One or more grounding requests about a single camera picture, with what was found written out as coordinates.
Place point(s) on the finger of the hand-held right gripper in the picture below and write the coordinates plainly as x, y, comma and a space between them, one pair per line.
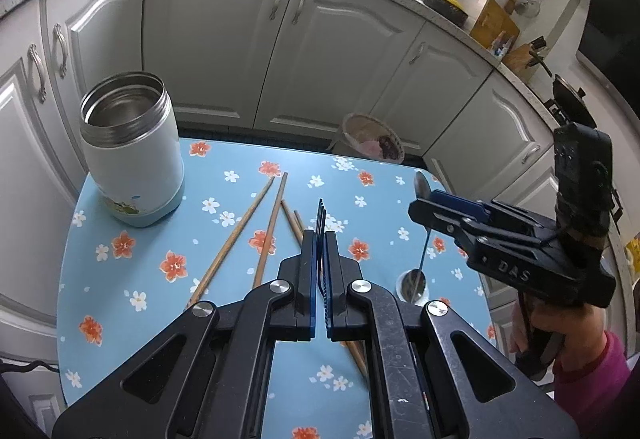
457, 205
440, 221

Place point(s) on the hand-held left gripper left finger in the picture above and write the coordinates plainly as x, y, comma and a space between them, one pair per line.
313, 299

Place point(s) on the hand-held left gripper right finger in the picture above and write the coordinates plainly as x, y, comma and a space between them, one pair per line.
329, 299

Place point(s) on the metal spoon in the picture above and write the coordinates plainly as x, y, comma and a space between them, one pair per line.
413, 288

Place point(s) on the brown wooden chopstick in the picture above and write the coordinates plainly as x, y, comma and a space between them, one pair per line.
292, 221
270, 229
230, 244

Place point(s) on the white steel thermos jar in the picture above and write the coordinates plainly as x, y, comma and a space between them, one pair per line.
135, 169

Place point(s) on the person's right forearm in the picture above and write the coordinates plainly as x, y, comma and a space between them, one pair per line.
595, 379

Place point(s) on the person's right hand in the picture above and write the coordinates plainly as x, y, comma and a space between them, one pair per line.
582, 326

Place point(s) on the white cabinet door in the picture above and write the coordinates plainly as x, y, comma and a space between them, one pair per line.
215, 44
440, 84
530, 184
25, 194
100, 44
495, 129
340, 59

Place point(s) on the beige waste bin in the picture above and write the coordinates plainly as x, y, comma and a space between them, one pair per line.
370, 139

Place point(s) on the wooden knife block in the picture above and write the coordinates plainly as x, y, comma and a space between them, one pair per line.
520, 61

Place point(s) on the black wok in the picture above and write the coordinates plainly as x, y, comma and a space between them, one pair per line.
575, 101

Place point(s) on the blue floral tablecloth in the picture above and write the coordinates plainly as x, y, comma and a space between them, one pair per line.
150, 244

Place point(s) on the wooden cutting board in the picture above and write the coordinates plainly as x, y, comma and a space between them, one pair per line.
492, 26

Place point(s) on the black pot yellow rim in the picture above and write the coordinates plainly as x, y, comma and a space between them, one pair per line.
447, 6

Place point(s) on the range hood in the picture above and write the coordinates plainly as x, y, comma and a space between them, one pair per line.
610, 44

